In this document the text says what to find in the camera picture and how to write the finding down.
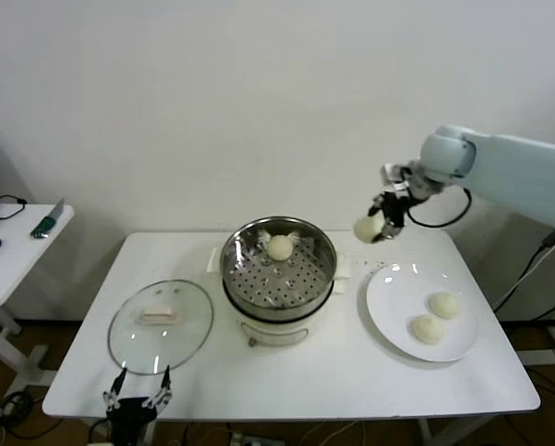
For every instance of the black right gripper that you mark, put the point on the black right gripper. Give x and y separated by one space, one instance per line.
394 209

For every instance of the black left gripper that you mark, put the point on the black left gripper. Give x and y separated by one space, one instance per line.
128 413

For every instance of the white steamed baozi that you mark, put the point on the white steamed baozi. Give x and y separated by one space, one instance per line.
443 305
279 247
365 229
426 330

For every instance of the glass pot lid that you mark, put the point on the glass pot lid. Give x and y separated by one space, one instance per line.
158 316

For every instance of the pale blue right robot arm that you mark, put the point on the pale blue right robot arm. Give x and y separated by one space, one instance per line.
514 172

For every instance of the perforated stainless steel steamer basket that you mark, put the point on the perforated stainless steel steamer basket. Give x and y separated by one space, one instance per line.
277 288

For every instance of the white round plate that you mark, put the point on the white round plate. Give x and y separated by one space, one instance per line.
393 316

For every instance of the white floor power strip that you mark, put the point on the white floor power strip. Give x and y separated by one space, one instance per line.
247 439

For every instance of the white electric cooker base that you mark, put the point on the white electric cooker base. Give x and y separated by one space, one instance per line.
277 333

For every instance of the white side table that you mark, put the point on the white side table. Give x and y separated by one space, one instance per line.
21 260

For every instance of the white shelf table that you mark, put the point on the white shelf table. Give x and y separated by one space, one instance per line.
551 346

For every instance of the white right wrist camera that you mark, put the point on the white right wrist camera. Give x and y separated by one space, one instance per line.
391 173

